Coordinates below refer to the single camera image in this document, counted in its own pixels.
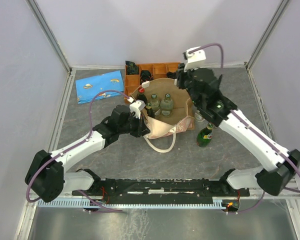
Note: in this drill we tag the orange wooden compartment tray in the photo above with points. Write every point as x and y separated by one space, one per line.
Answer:
148 71

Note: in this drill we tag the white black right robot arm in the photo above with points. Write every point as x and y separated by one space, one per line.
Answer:
278 164

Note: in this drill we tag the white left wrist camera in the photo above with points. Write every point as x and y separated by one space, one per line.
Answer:
136 107

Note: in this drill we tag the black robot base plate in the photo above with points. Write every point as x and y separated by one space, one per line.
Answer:
163 191

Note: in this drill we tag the dark green yellow-label bottle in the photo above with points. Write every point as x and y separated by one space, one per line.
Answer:
205 136

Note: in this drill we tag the blue patterned cloth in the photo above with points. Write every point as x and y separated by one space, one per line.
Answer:
87 88

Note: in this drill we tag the small green glass bottle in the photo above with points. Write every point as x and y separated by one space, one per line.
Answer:
149 110

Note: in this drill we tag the clear glass bottle front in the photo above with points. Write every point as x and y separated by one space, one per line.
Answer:
198 116

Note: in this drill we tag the dark patterned packet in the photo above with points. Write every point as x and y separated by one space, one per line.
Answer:
131 68

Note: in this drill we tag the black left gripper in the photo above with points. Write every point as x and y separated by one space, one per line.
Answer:
142 129

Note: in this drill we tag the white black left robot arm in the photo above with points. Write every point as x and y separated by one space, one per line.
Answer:
48 174

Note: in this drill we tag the burlap canvas tote bag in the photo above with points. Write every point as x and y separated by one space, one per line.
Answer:
182 117

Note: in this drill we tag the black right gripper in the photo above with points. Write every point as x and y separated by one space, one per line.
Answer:
182 74

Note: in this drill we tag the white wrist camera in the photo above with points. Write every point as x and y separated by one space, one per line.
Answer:
194 58
136 107

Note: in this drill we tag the clear glass bottle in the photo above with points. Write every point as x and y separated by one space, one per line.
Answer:
155 104
166 105
198 116

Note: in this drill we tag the red cap cola bottle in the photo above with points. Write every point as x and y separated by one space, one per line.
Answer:
141 95

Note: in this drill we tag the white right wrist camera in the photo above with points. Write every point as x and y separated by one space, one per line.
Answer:
194 58

